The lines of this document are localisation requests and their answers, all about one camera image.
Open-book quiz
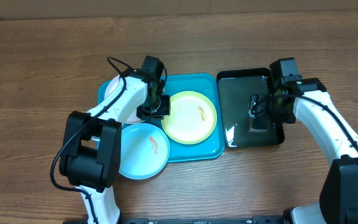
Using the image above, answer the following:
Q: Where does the white plate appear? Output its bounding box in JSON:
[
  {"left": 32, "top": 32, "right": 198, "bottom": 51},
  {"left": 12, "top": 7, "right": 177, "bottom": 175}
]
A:
[{"left": 100, "top": 77, "right": 147, "bottom": 124}]

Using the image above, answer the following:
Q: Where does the yellow plate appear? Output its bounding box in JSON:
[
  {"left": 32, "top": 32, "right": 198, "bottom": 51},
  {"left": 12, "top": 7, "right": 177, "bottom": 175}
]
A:
[{"left": 162, "top": 91, "right": 218, "bottom": 144}]

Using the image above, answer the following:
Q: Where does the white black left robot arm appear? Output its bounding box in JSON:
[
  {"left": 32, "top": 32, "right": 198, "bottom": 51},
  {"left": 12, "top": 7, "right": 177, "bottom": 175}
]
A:
[{"left": 50, "top": 56, "right": 170, "bottom": 223}]

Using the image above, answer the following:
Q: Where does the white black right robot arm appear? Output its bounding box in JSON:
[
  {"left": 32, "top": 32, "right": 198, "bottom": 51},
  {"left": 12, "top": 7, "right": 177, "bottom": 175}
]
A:
[{"left": 249, "top": 58, "right": 358, "bottom": 224}]

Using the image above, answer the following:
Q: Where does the black water-filled tray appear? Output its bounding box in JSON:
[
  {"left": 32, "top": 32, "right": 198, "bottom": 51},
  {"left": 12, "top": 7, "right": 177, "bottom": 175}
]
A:
[{"left": 216, "top": 68, "right": 285, "bottom": 148}]

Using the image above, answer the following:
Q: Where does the teal plastic serving tray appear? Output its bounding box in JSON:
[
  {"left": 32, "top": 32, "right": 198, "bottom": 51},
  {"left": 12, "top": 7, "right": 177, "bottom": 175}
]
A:
[{"left": 96, "top": 73, "right": 226, "bottom": 164}]

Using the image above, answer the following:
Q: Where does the light blue plate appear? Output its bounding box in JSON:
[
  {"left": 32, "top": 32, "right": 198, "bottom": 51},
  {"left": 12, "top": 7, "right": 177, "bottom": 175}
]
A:
[{"left": 119, "top": 123, "right": 170, "bottom": 180}]

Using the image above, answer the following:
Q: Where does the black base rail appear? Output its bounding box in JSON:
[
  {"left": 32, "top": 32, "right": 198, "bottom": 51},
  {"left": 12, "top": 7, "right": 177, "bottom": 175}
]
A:
[{"left": 63, "top": 215, "right": 291, "bottom": 224}]

